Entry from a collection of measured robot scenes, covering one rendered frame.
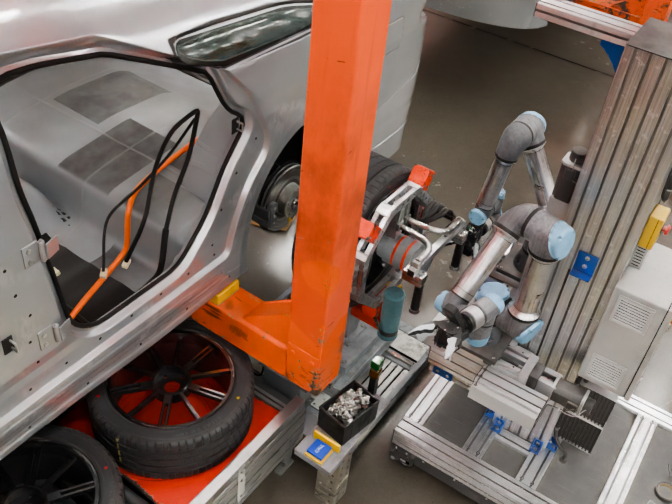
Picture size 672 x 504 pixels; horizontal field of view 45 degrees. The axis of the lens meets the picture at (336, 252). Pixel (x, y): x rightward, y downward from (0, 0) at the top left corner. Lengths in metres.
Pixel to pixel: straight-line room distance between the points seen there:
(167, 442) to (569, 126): 4.12
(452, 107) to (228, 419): 3.62
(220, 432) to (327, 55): 1.52
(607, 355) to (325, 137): 1.35
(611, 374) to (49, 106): 2.64
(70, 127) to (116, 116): 0.20
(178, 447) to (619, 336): 1.65
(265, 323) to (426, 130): 2.95
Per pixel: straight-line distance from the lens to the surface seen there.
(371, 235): 3.07
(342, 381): 3.77
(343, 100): 2.34
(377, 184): 3.18
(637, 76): 2.59
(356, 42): 2.25
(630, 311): 2.95
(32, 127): 3.79
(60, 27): 2.44
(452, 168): 5.46
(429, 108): 6.08
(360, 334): 3.87
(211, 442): 3.17
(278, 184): 3.47
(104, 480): 3.05
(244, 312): 3.29
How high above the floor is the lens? 3.03
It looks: 41 degrees down
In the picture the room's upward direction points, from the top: 7 degrees clockwise
